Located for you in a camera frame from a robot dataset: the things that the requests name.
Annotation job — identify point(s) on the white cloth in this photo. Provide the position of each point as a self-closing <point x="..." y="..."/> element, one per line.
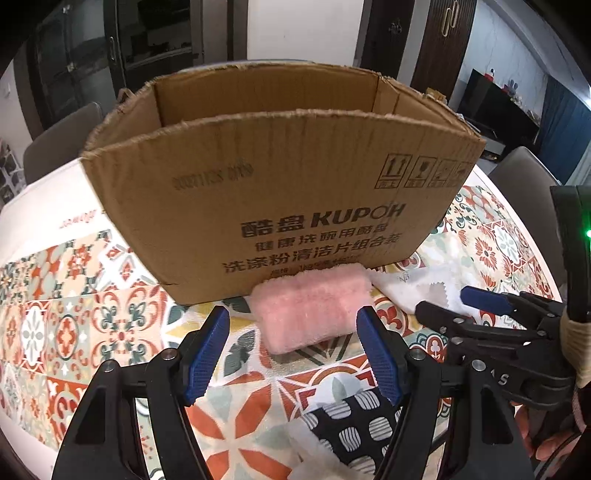
<point x="440" y="285"/>

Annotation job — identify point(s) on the black sliding glass door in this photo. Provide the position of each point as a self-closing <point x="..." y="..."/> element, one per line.
<point x="88" y="51"/>

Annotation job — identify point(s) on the grey chair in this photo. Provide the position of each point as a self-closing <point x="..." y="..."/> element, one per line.
<point x="525" y="183"/>
<point x="61" y="143"/>

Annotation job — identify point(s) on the grey chair left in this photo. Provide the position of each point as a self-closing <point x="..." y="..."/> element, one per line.
<point x="61" y="143"/>

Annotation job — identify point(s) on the brown cardboard box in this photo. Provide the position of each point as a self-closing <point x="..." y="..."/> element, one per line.
<point x="224" y="176"/>

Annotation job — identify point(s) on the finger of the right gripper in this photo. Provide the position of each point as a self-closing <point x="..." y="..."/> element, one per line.
<point x="539" y="319"/>
<point x="489" y="299"/>

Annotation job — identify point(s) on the pink fluffy cloth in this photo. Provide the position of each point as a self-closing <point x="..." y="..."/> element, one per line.
<point x="309" y="307"/>

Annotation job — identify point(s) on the cream dotted black sock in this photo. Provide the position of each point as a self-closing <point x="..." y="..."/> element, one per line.
<point x="347" y="439"/>

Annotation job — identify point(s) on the grey chair right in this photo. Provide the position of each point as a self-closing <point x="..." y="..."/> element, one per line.
<point x="525" y="183"/>

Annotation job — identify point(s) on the blue curtain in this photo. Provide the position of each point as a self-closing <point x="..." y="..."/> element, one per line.
<point x="564" y="131"/>

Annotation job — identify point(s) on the patterned tablecloth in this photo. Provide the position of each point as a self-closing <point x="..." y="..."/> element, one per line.
<point x="73" y="295"/>

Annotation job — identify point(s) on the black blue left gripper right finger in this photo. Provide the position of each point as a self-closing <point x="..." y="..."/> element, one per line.
<point x="483" y="440"/>

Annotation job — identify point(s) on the dark wooden door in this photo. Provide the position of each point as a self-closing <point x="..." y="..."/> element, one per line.
<point x="386" y="36"/>

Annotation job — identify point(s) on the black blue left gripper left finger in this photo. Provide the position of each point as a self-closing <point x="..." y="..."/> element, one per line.
<point x="103" y="440"/>

